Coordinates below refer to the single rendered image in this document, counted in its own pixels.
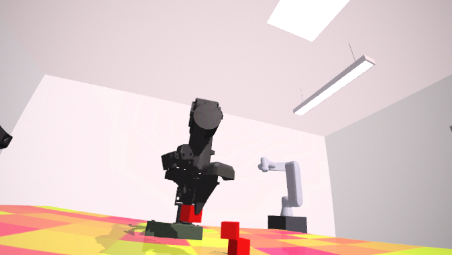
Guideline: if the red cube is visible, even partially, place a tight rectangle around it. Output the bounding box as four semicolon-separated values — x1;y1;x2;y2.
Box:
180;205;203;223
227;238;250;255
220;221;239;240

